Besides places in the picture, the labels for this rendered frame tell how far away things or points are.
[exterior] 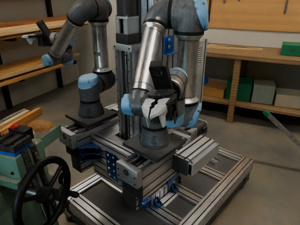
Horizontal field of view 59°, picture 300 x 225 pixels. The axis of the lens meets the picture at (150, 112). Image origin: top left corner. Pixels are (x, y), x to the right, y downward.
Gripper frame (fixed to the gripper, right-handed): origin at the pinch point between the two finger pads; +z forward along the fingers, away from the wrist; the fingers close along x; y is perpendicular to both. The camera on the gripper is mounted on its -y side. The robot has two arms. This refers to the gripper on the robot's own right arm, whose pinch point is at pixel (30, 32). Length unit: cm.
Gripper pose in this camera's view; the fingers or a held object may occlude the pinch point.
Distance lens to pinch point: 198.8
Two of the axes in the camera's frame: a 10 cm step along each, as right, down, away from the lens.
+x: 4.5, -4.9, 7.5
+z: -8.9, -1.9, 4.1
